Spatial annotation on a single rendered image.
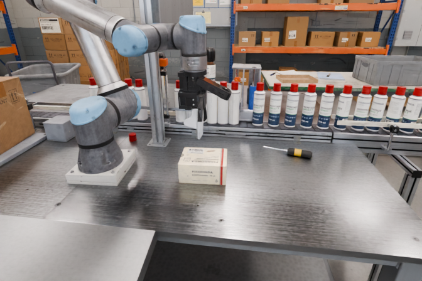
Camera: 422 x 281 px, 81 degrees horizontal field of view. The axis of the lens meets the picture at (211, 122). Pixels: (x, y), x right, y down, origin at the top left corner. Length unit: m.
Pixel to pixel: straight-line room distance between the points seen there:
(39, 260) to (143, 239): 0.23
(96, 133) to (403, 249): 0.90
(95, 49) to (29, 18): 6.14
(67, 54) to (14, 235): 4.18
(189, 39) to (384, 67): 2.18
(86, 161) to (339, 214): 0.80
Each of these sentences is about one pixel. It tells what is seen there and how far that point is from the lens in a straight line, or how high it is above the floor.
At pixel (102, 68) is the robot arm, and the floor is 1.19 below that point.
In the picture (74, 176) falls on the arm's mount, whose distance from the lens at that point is 0.97.
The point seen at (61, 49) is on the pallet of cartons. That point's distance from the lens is 4.90.
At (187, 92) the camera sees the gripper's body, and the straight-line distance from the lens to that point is 0.77.
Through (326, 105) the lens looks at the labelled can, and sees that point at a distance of 1.21.
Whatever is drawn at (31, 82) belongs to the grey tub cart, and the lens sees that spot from 3.42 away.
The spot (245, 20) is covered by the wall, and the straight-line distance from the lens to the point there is 5.45.
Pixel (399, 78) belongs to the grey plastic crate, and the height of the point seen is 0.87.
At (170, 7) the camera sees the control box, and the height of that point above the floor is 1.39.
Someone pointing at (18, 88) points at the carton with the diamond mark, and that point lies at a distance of 1.37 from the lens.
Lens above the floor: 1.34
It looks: 22 degrees down
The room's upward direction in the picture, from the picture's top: straight up
